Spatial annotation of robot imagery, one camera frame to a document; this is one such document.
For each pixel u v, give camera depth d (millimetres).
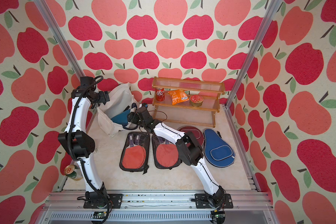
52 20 747
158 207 736
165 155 901
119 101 1051
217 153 888
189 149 581
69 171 745
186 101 1016
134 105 932
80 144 553
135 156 893
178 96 996
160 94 963
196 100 983
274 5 690
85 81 691
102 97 821
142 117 741
